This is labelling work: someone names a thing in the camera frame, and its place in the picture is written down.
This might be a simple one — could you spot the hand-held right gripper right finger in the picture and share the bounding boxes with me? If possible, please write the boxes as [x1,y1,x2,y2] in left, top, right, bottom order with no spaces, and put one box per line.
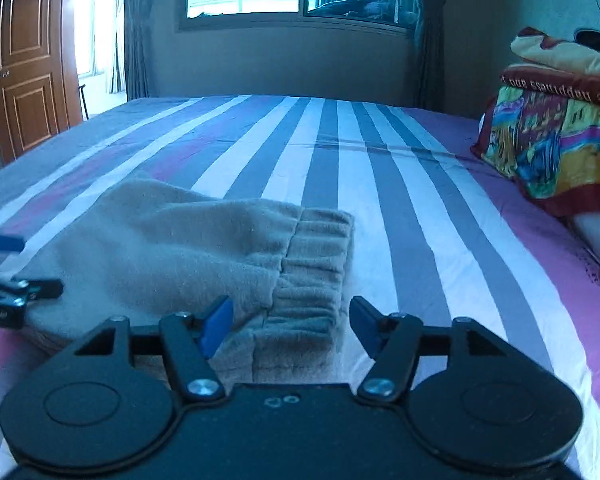
[349,296,512,406]

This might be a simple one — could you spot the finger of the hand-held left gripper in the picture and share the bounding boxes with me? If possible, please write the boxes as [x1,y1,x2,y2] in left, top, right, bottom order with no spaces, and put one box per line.
[0,276,65,307]
[0,230,27,255]

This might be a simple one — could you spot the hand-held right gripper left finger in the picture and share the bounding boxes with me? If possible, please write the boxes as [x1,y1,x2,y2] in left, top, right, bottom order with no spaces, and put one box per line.
[72,296,235,404]

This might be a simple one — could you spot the beige fleece pants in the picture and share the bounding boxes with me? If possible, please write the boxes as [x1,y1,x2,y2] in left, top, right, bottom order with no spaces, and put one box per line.
[22,177,356,386]

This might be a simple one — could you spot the striped bed sheet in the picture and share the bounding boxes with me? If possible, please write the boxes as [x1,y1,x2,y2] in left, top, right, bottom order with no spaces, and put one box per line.
[0,94,600,480]

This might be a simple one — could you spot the brown wooden door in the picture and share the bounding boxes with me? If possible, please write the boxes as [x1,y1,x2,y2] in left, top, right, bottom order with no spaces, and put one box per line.
[0,0,83,163]

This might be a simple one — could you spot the bright side window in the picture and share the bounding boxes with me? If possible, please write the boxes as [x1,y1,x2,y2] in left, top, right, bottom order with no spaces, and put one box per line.
[62,0,127,96]

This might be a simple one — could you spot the dark teal curtain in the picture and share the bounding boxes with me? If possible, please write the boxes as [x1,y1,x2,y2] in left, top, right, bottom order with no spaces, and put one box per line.
[411,0,462,111]
[122,0,155,102]

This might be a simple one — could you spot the colourful printed blanket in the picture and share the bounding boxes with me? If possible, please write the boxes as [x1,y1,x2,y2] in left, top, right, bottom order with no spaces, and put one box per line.
[471,26,600,218]

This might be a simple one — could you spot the dark draped clothes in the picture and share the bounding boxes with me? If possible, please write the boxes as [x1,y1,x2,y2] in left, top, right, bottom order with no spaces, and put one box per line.
[307,0,412,25]

